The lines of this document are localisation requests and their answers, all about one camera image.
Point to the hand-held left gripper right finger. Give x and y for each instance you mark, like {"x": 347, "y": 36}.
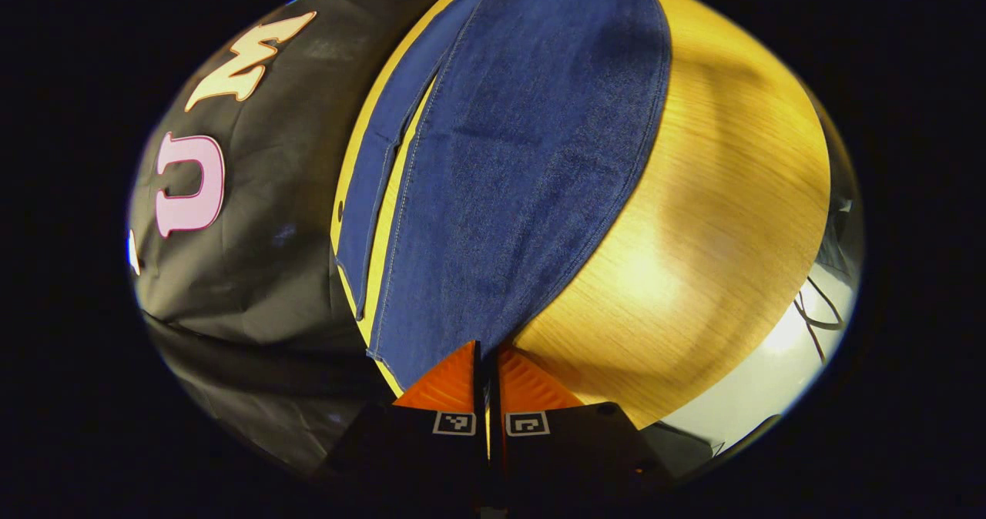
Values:
{"x": 555, "y": 450}

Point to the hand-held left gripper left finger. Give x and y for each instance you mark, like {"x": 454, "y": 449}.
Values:
{"x": 431, "y": 450}

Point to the blue denim jeans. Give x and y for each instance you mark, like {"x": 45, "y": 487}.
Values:
{"x": 524, "y": 157}

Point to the black backdrop cloth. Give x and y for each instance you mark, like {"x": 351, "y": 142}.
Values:
{"x": 269, "y": 288}

